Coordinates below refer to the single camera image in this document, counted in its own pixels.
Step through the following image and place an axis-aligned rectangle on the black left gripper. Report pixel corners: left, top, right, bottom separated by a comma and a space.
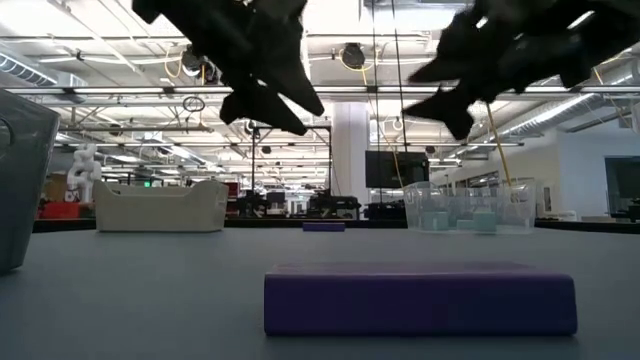
132, 0, 326, 137

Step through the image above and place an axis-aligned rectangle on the black hanging cable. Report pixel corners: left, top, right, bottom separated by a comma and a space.
390, 0, 407, 151
371, 0, 381, 151

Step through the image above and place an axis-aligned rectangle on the coiled black cable ring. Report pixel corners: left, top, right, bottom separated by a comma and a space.
182, 95, 207, 114

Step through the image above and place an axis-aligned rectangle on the black metal frame rig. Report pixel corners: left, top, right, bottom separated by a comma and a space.
251, 124, 333, 201

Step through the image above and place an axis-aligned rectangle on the black background equipment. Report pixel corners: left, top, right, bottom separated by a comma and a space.
307, 193, 362, 220

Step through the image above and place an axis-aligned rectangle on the clear plastic bin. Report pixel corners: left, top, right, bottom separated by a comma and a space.
402, 178, 537, 235

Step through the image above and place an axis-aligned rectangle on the black table edge rail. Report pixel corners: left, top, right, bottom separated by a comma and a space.
32, 217, 640, 234

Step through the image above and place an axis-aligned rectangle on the long ceiling light bar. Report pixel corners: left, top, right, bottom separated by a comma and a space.
0, 85, 640, 96

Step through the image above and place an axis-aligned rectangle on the red box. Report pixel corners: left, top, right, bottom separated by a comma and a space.
38, 201, 81, 220

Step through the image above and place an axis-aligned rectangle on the black monitor screen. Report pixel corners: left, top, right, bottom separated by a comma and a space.
364, 150, 430, 190

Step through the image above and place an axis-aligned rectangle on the white plastic bin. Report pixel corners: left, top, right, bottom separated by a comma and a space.
93, 179, 230, 234

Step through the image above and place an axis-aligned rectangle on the yellow hanging cable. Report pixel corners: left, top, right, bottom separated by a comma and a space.
484, 101, 514, 187

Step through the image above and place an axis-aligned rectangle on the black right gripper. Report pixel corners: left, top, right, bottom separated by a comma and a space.
402, 0, 640, 142

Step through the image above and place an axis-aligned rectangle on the white building pillar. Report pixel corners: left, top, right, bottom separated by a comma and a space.
332, 102, 371, 206

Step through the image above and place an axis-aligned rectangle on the grey translucent plastic bin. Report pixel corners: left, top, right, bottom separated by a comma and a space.
0, 89, 62, 276

